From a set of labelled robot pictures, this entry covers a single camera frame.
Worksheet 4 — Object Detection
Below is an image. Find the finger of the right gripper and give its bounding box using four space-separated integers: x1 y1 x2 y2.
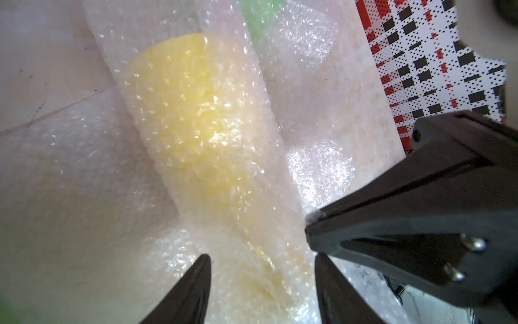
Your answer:
305 110 517 323

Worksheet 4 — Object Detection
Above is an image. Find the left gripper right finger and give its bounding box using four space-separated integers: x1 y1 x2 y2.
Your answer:
314 253 383 324

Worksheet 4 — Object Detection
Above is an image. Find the bubble wrap sheet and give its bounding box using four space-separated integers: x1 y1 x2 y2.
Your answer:
1 88 175 323
83 1 403 323

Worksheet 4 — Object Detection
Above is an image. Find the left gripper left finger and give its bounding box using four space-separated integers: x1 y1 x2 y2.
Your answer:
140 254 211 324

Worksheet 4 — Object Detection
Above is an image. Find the green glass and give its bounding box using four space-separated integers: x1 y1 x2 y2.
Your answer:
239 1 344 80

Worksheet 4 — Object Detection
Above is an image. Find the yellow plastic wine glass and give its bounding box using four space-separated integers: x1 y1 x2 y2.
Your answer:
122 32 314 323

